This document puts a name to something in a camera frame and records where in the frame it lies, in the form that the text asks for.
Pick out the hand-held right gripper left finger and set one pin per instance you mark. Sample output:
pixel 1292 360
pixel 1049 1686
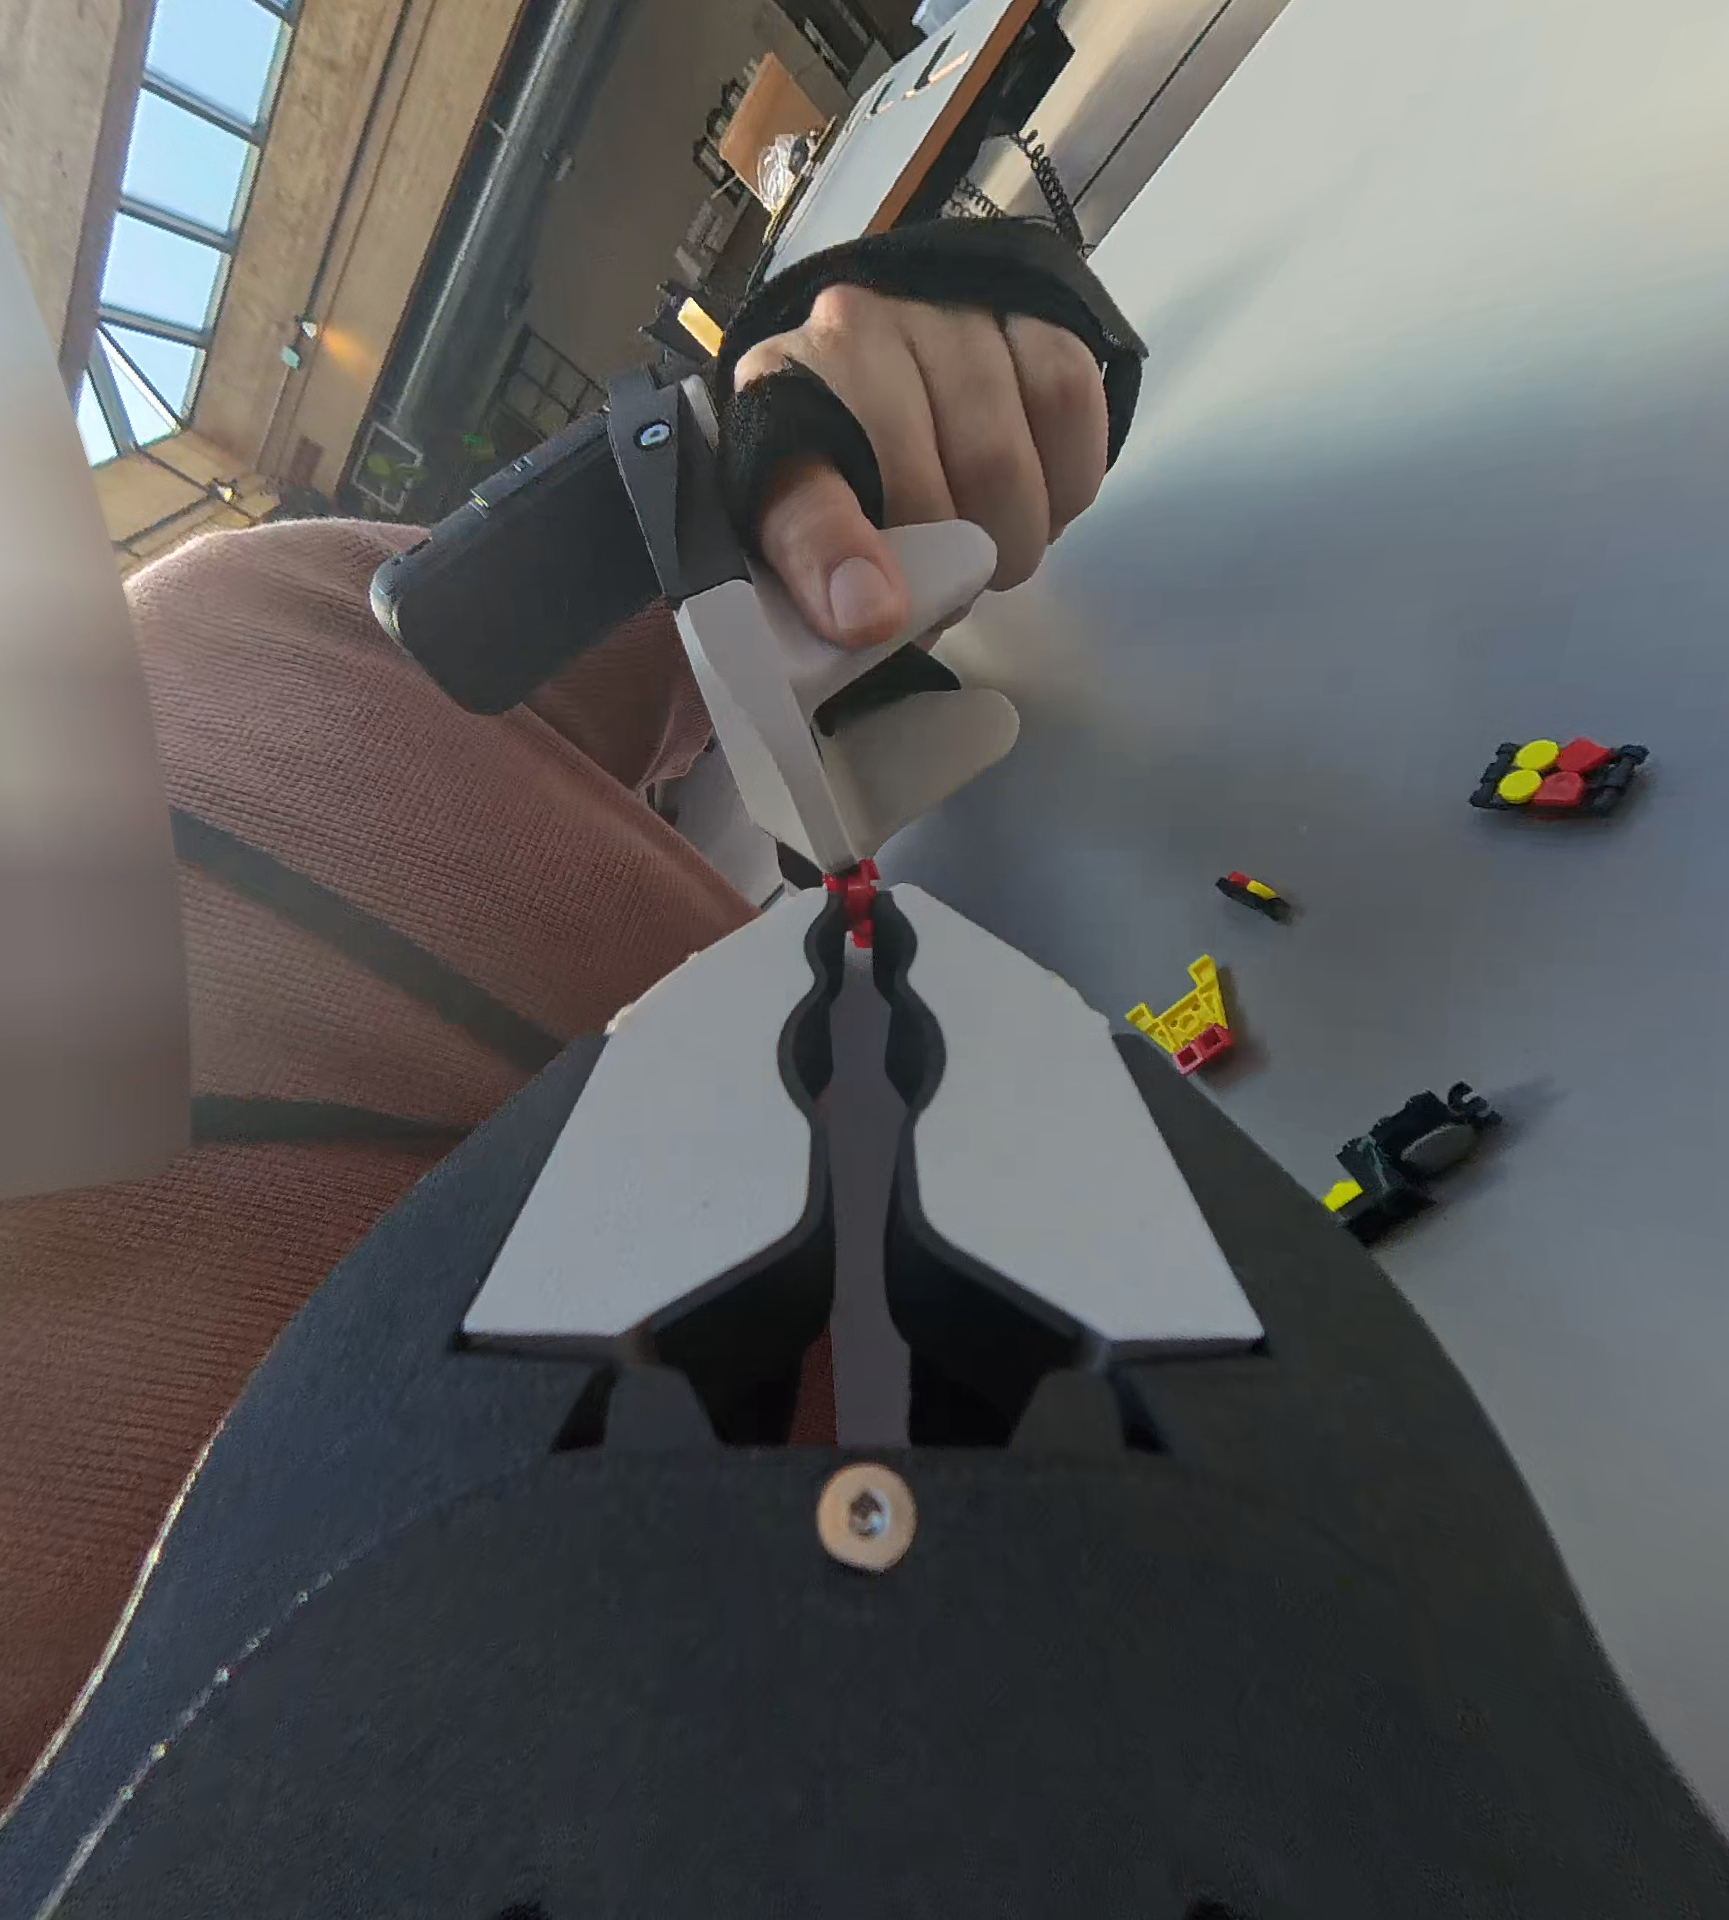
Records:
pixel 655 1187

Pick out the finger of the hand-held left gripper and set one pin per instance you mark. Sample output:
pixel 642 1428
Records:
pixel 760 721
pixel 925 750

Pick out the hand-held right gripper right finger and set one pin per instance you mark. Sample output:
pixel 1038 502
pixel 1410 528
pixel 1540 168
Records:
pixel 1075 1187

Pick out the black red yellow lego build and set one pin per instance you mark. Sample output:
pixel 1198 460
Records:
pixel 1413 1157

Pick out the long black studded lego strip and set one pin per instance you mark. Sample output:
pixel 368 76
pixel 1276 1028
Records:
pixel 1256 892

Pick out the black red yellow brick plate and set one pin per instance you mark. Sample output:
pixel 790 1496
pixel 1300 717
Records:
pixel 1555 775

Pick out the yellow red lego wing piece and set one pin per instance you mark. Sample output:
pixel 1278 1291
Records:
pixel 1189 1015

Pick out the person's left hand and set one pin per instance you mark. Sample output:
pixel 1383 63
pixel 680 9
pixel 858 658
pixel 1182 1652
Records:
pixel 956 420

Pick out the glass skylight roof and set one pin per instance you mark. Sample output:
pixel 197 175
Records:
pixel 161 181

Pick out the long wood edged desk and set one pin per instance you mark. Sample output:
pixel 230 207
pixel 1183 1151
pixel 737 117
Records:
pixel 925 120

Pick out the long ceiling duct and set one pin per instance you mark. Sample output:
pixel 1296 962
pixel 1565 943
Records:
pixel 491 210

